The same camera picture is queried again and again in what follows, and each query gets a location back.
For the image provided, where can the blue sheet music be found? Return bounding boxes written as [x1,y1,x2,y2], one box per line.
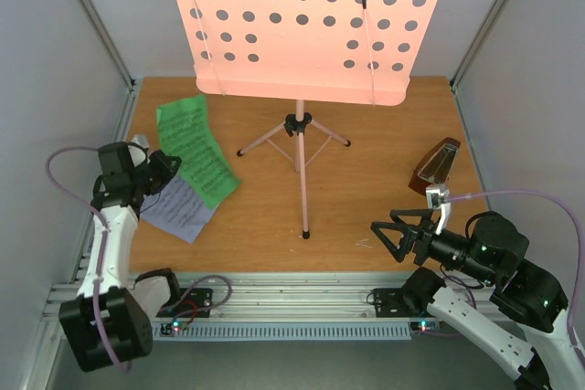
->
[140,175,216,244]

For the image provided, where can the brown wooden metronome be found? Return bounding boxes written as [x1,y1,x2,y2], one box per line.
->
[408,137,461,195]

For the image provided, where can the green sheet music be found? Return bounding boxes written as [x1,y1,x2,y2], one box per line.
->
[156,93,240,209]

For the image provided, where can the pink music stand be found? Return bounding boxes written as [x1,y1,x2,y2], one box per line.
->
[163,0,452,240]

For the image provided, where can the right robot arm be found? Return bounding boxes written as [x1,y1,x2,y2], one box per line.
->
[370,209,584,389]

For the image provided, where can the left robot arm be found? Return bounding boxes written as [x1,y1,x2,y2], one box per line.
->
[58,138,185,372]

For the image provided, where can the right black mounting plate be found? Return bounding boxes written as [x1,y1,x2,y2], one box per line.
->
[368,288,412,318]

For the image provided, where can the black mounting plate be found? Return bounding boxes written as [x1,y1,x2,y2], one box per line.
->
[156,288,213,319]
[368,288,412,318]

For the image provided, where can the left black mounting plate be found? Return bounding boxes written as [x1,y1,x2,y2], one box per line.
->
[156,288,213,319]

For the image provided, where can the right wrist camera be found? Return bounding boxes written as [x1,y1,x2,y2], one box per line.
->
[425,184,452,236]

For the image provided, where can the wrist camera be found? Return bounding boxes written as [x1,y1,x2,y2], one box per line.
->
[127,134,150,167]
[425,184,452,236]

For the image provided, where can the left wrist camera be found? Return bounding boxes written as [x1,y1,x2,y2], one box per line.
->
[127,134,150,167]

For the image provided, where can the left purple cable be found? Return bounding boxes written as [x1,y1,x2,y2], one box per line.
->
[45,146,133,373]

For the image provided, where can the purple cable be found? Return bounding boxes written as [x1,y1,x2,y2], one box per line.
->
[45,146,133,373]
[445,188,585,364]

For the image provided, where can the grey slotted cable duct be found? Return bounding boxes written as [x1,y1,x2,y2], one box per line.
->
[153,321,411,343]

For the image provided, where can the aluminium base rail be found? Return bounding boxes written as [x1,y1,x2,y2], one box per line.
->
[41,271,509,322]

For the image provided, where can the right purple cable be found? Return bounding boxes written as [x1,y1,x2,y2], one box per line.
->
[445,188,585,364]

